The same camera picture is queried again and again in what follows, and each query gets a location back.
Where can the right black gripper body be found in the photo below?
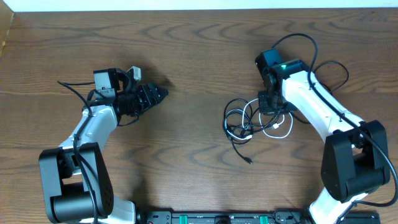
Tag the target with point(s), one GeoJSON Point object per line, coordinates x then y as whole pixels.
{"type": "Point", "coordinates": [270, 104]}

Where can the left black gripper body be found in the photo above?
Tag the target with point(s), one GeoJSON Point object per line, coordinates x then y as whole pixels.
{"type": "Point", "coordinates": [136, 102]}

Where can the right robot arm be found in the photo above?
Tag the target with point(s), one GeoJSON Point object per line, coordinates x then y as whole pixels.
{"type": "Point", "coordinates": [353, 164]}

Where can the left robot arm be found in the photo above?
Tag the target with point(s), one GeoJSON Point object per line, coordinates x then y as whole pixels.
{"type": "Point", "coordinates": [75, 181]}

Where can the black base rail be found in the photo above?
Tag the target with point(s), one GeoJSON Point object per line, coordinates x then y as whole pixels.
{"type": "Point", "coordinates": [282, 216]}

